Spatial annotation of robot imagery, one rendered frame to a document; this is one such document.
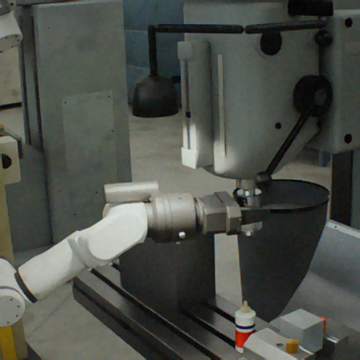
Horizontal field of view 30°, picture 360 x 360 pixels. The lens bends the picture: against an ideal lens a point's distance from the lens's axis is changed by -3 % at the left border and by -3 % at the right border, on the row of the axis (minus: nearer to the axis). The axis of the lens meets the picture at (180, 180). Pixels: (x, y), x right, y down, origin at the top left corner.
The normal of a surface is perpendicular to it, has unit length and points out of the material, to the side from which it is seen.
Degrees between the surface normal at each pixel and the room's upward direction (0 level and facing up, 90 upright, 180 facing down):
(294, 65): 90
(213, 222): 90
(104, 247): 83
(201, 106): 90
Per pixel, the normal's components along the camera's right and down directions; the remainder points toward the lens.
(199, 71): 0.55, 0.22
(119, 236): 0.20, 0.15
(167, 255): -0.76, 0.22
